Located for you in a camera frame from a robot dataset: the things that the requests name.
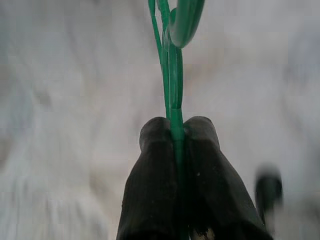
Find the green plastic hanger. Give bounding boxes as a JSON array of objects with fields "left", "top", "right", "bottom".
[{"left": 147, "top": 0, "right": 207, "bottom": 240}]

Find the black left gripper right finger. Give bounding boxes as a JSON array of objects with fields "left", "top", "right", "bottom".
[{"left": 183, "top": 116, "right": 273, "bottom": 240}]

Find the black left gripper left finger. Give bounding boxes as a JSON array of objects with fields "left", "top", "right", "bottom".
[{"left": 116, "top": 116, "right": 181, "bottom": 240}]

